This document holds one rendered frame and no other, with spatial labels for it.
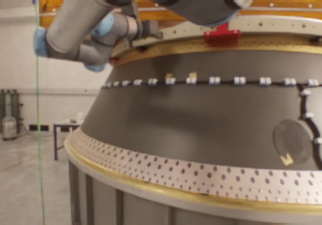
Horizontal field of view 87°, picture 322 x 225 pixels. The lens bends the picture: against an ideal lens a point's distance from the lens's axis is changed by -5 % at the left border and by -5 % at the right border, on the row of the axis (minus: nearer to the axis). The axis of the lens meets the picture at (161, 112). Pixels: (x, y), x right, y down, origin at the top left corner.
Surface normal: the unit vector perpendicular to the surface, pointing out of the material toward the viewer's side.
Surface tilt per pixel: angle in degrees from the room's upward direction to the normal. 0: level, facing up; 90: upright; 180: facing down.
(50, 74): 90
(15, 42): 90
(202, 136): 62
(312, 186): 43
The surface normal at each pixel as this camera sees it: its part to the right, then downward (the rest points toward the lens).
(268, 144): -0.14, -0.40
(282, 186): -0.08, -0.68
